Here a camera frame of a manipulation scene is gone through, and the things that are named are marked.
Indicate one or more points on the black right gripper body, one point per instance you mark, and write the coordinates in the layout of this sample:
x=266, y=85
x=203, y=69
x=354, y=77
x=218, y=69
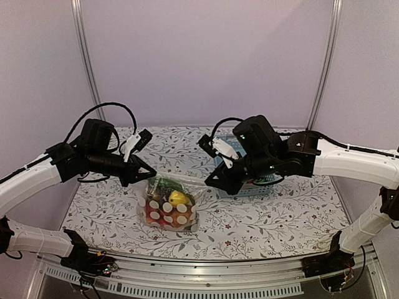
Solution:
x=236, y=182

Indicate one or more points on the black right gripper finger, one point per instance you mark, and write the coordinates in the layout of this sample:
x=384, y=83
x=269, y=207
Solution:
x=218, y=174
x=221, y=185

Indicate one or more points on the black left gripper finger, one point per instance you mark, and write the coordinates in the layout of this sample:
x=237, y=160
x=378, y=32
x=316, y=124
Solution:
x=134, y=177
x=142, y=168

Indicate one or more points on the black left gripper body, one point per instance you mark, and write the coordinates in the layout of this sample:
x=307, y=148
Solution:
x=131, y=166

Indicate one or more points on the dark green chili pepper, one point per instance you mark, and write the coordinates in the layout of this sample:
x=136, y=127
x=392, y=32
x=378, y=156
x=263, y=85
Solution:
x=168, y=184

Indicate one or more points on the yellow corn cob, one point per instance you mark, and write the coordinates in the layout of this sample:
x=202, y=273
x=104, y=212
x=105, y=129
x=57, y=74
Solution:
x=177, y=197

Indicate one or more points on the clear zip top bag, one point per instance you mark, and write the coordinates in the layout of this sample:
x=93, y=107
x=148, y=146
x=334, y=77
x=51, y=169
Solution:
x=192, y=188

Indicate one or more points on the red cherry tomato cluster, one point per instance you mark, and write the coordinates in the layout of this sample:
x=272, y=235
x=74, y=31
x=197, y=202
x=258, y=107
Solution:
x=162, y=214

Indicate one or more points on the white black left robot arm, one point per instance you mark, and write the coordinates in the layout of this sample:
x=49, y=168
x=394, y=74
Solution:
x=87, y=153

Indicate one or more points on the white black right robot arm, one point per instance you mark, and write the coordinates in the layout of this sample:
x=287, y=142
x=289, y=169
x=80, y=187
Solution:
x=307, y=154

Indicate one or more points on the floral patterned tablecloth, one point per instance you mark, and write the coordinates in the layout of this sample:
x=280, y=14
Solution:
x=296, y=218

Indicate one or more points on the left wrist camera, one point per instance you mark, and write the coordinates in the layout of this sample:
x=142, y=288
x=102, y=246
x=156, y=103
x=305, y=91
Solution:
x=135, y=142

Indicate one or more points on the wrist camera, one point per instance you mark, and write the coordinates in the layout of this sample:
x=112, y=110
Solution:
x=135, y=142
x=218, y=147

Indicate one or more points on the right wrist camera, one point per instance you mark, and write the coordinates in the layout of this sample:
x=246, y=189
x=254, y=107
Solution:
x=218, y=147

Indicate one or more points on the aluminium front rail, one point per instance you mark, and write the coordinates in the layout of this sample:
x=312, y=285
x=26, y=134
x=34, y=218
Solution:
x=155, y=277

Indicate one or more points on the left aluminium frame post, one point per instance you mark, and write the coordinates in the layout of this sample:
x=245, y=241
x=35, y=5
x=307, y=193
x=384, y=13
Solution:
x=84, y=49

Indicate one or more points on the aluminium frame post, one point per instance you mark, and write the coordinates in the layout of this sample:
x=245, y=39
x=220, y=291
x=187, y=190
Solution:
x=327, y=62
x=84, y=49

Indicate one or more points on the right aluminium frame post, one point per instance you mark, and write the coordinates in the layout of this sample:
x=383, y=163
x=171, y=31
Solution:
x=327, y=62

